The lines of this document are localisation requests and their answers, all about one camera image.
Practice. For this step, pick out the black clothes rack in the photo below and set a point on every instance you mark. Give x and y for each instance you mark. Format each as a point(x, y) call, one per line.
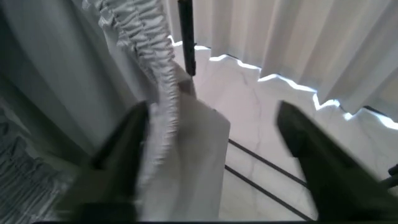
point(186, 37)

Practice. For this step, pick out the white curtain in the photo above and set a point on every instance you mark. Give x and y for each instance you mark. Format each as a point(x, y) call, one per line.
point(295, 37)

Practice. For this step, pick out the pale grey shorts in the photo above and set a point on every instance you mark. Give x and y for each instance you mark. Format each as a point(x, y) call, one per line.
point(62, 62)

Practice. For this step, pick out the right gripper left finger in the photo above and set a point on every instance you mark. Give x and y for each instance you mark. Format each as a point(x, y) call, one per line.
point(115, 168)

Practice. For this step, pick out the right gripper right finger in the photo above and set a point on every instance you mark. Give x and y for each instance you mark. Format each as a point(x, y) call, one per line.
point(335, 180)

